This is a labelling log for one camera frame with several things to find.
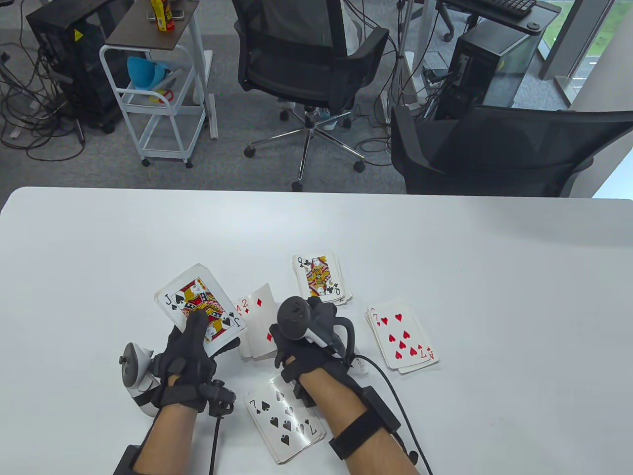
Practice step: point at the person's right hand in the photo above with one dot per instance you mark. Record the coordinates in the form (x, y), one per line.
(306, 358)

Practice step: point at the person's left hand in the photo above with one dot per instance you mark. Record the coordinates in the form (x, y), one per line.
(185, 371)

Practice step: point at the pile of spades cards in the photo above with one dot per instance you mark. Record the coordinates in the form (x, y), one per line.
(282, 420)

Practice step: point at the deck of playing cards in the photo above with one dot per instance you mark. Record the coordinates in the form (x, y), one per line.
(158, 298)

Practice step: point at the pile of clubs cards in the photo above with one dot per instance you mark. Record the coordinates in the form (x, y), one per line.
(321, 282)

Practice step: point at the face spades playing card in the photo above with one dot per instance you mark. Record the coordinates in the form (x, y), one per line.
(198, 292)

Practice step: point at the pile of hearts cards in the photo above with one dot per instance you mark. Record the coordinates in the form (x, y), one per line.
(403, 331)

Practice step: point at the black forearm sensor box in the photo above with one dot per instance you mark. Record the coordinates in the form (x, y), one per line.
(127, 460)
(381, 410)

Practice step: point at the person's left forearm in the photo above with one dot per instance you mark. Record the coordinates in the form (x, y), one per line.
(165, 440)

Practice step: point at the person's right forearm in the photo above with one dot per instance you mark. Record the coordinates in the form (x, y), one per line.
(326, 391)

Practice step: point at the grey white handheld controller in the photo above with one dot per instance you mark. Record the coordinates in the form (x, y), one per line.
(132, 368)
(294, 316)

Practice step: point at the black elastic armband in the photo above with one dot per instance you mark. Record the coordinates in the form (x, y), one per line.
(356, 435)

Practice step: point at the white rolling cart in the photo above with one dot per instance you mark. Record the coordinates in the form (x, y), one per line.
(163, 110)

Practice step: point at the black mesh office chair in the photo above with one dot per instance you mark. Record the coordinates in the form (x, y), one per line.
(494, 158)

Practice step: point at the red yellow plastic toy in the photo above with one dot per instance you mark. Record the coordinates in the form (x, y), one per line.
(163, 95)

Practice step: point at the black chair with chrome base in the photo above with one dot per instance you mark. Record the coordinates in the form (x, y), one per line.
(301, 74)

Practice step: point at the blue plastic funnel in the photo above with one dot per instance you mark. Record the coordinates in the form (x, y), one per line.
(143, 74)

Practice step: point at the white power strip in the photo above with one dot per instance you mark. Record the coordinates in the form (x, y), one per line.
(437, 83)

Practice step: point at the white metal stand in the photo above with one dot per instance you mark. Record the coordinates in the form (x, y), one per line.
(409, 69)

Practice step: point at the black computer tower yellow sticker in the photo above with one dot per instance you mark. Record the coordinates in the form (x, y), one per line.
(74, 74)

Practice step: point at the white side table brown top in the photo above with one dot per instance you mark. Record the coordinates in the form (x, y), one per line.
(148, 34)

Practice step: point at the black computer tower glass panel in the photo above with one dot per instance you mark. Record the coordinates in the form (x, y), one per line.
(479, 64)

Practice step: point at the black chair leg with castor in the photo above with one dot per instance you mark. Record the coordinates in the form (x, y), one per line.
(447, 36)

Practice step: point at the orange red bottle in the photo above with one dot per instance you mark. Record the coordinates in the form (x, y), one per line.
(169, 20)

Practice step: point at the yellow bottle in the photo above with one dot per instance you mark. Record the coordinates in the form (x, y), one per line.
(159, 15)

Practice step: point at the black keyboard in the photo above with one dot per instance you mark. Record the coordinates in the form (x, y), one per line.
(499, 5)

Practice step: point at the dark grey desk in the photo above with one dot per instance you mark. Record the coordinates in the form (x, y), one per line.
(541, 12)

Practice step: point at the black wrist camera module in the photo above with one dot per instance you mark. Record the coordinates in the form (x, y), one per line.
(217, 396)
(302, 396)

